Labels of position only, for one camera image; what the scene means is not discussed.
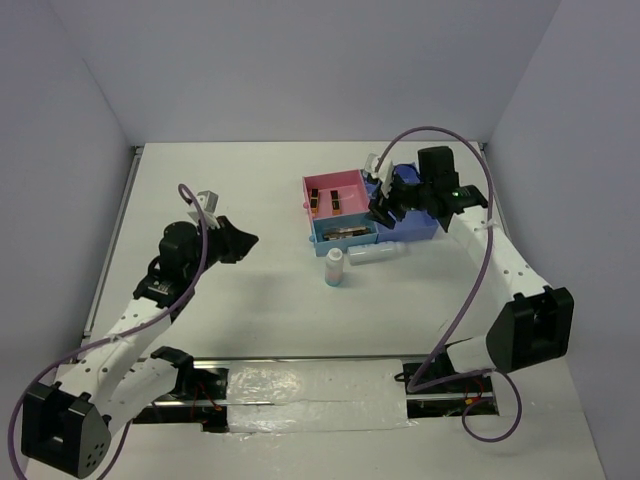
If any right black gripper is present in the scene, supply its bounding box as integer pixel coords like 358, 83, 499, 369
365, 173, 434, 230

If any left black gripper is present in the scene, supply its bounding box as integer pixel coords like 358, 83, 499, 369
185, 215, 259, 280

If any white spray bottle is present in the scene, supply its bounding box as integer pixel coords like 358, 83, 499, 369
347, 241, 409, 266

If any black gold lipstick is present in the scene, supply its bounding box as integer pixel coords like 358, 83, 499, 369
308, 188, 319, 218
330, 190, 342, 216

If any long brown eyeshadow palette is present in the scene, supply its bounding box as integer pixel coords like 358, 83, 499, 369
322, 225, 371, 241

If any white pastel bottle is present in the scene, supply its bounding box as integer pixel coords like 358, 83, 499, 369
325, 248, 344, 287

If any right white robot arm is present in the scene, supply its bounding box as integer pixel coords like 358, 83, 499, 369
364, 146, 574, 391

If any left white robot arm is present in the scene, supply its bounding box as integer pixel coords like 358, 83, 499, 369
20, 216, 259, 479

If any pink blue purple organizer tray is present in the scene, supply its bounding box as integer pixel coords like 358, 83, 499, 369
302, 169, 438, 257

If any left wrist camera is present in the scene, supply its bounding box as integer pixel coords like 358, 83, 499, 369
188, 190, 220, 229

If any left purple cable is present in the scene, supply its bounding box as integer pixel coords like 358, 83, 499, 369
7, 183, 210, 480

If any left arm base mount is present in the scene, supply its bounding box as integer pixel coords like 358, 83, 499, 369
133, 367, 229, 433

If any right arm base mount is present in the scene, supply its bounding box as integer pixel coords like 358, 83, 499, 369
394, 353, 498, 420

